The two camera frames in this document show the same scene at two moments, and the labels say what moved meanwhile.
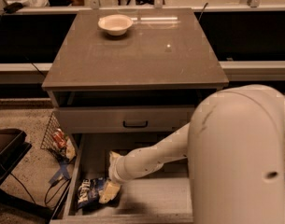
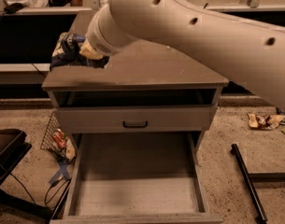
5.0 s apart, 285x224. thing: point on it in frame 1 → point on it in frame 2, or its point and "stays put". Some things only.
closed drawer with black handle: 163,119 stays put
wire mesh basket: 58,141 stays put
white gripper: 115,171 → 97,42
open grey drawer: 160,196 stays put
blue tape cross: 63,171 stays put
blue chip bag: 89,193 → 66,52
